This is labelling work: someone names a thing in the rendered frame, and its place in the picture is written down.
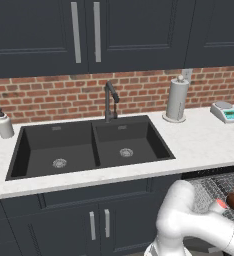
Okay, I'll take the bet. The black double sink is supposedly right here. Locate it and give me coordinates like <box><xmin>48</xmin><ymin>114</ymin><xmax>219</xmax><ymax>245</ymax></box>
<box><xmin>4</xmin><ymin>114</ymin><xmax>177</xmax><ymax>182</ymax></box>

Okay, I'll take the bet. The dark base cupboard door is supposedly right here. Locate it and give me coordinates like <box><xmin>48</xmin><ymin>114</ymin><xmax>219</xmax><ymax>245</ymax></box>
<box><xmin>8</xmin><ymin>203</ymin><xmax>102</xmax><ymax>256</ymax></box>
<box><xmin>98</xmin><ymin>192</ymin><xmax>165</xmax><ymax>256</ymax></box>

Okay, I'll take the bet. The dark panel under sink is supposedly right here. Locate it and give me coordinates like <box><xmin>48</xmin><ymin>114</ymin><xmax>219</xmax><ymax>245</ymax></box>
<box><xmin>42</xmin><ymin>178</ymin><xmax>151</xmax><ymax>210</ymax></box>

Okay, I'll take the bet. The white soap dispenser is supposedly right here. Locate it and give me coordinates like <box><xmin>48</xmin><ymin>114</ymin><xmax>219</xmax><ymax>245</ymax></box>
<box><xmin>0</xmin><ymin>108</ymin><xmax>15</xmax><ymax>140</ymax></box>

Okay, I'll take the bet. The black sink tap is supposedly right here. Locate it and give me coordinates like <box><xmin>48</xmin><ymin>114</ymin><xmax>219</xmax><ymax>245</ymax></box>
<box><xmin>103</xmin><ymin>80</ymin><xmax>121</xmax><ymax>124</ymax></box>

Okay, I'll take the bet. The red and white cup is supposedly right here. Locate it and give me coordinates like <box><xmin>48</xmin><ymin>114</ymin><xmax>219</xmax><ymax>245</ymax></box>
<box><xmin>215</xmin><ymin>198</ymin><xmax>229</xmax><ymax>210</ymax></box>

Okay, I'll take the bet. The black dishwasher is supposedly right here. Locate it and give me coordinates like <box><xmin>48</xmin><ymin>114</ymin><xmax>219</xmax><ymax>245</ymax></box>
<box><xmin>180</xmin><ymin>163</ymin><xmax>234</xmax><ymax>256</ymax></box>

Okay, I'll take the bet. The white wall outlet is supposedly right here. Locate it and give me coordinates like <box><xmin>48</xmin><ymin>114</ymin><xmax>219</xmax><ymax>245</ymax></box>
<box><xmin>181</xmin><ymin>68</ymin><xmax>193</xmax><ymax>84</ymax></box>

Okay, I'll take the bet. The grey wire dishwasher rack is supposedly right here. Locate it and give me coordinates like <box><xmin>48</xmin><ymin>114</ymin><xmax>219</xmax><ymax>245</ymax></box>
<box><xmin>186</xmin><ymin>170</ymin><xmax>234</xmax><ymax>228</ymax></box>

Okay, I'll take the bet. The paper towel roll holder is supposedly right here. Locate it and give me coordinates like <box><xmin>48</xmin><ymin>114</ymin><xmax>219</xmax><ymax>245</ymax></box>
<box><xmin>161</xmin><ymin>74</ymin><xmax>191</xmax><ymax>124</ymax></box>

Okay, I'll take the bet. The silver cupboard handle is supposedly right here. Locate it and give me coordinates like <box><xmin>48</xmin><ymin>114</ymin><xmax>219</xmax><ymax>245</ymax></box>
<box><xmin>70</xmin><ymin>1</ymin><xmax>82</xmax><ymax>64</ymax></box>
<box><xmin>93</xmin><ymin>1</ymin><xmax>102</xmax><ymax>63</ymax></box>
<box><xmin>103</xmin><ymin>208</ymin><xmax>111</xmax><ymax>239</ymax></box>
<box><xmin>89</xmin><ymin>210</ymin><xmax>97</xmax><ymax>241</ymax></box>

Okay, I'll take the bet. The dark wall cupboard door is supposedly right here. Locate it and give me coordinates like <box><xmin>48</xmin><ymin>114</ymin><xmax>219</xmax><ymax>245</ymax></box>
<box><xmin>85</xmin><ymin>0</ymin><xmax>197</xmax><ymax>74</ymax></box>
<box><xmin>184</xmin><ymin>0</ymin><xmax>234</xmax><ymax>69</ymax></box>
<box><xmin>0</xmin><ymin>0</ymin><xmax>89</xmax><ymax>80</ymax></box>

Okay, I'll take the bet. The grey kitchen scale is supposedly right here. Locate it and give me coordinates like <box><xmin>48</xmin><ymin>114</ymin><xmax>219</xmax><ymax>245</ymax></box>
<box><xmin>210</xmin><ymin>101</ymin><xmax>234</xmax><ymax>125</ymax></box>

